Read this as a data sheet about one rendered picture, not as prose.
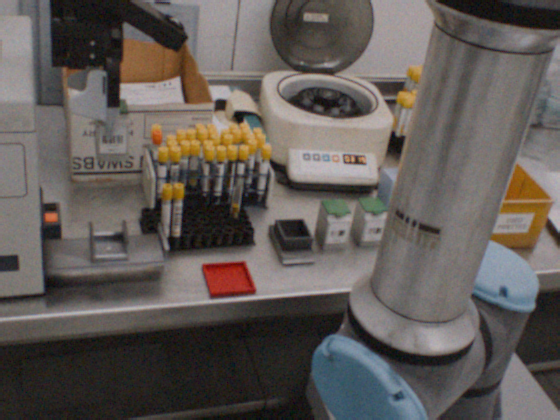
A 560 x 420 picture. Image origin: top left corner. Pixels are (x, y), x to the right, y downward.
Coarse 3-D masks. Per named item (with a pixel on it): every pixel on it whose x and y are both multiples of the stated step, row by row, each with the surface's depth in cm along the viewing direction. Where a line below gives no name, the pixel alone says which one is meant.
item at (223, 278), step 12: (204, 264) 108; (216, 264) 109; (228, 264) 110; (240, 264) 110; (204, 276) 107; (216, 276) 107; (228, 276) 108; (240, 276) 108; (216, 288) 105; (228, 288) 105; (240, 288) 105; (252, 288) 105
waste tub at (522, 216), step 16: (512, 176) 133; (528, 176) 128; (512, 192) 133; (528, 192) 128; (544, 192) 123; (512, 208) 120; (528, 208) 121; (544, 208) 122; (496, 224) 121; (512, 224) 122; (528, 224) 123; (496, 240) 123; (512, 240) 124; (528, 240) 125
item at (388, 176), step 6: (390, 168) 122; (396, 168) 123; (384, 174) 122; (390, 174) 121; (396, 174) 121; (384, 180) 122; (390, 180) 120; (384, 186) 122; (390, 186) 120; (378, 192) 124; (384, 192) 122; (390, 192) 120; (384, 198) 122; (390, 198) 121; (384, 204) 122
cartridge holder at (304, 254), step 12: (276, 228) 115; (288, 228) 117; (300, 228) 118; (276, 240) 115; (288, 240) 112; (300, 240) 113; (312, 240) 113; (288, 252) 113; (300, 252) 113; (312, 252) 114
